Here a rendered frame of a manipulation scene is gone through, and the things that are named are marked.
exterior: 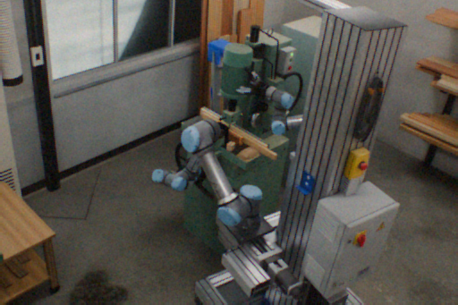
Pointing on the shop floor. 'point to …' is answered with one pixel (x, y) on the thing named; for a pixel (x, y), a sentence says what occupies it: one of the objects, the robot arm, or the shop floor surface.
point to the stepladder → (216, 73)
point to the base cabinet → (269, 186)
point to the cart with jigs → (23, 248)
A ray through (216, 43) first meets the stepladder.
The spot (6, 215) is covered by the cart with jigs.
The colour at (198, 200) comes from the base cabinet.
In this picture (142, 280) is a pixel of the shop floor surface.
